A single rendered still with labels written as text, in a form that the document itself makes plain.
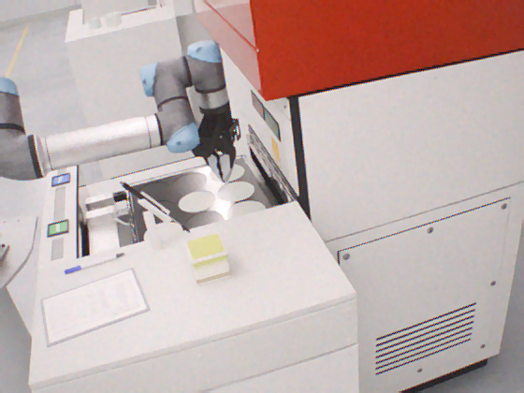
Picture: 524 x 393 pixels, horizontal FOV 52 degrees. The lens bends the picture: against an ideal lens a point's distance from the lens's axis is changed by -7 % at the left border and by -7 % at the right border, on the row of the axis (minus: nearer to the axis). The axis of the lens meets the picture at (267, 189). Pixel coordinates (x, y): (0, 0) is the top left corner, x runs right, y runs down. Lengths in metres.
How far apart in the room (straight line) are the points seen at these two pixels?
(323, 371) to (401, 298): 0.55
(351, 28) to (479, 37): 0.34
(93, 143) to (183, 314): 0.41
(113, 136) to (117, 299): 0.34
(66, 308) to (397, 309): 0.96
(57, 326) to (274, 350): 0.43
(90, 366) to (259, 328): 0.31
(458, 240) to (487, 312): 0.38
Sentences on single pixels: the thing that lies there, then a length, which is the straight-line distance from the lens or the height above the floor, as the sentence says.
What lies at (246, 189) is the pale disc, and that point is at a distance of 1.52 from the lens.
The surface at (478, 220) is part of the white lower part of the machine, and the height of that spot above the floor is 0.74.
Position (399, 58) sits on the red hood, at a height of 1.26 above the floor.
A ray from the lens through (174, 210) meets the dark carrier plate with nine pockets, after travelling 1.50.
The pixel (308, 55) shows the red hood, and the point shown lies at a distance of 1.20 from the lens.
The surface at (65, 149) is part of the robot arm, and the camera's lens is 1.21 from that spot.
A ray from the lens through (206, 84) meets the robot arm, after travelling 1.31.
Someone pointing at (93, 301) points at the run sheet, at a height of 0.97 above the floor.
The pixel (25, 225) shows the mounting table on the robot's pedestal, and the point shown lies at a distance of 1.81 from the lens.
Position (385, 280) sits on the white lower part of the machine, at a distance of 1.60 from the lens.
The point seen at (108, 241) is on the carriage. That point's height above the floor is 0.88.
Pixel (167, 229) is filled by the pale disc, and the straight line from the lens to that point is 1.43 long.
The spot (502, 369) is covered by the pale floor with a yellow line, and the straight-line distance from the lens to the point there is 2.24.
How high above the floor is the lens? 1.69
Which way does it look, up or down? 32 degrees down
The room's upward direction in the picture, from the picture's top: 8 degrees counter-clockwise
